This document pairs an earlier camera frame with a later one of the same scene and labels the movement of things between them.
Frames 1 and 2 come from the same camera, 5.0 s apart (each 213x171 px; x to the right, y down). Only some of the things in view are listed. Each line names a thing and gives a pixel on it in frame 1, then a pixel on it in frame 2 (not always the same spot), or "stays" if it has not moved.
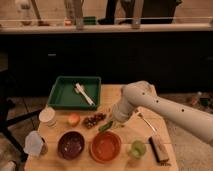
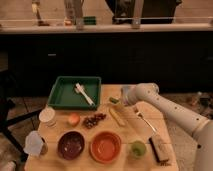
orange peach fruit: (74, 119) stays
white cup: (47, 115) stays
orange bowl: (105, 147) stays
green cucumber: (105, 127) → (113, 100)
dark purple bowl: (71, 145) stays
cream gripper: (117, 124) → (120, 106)
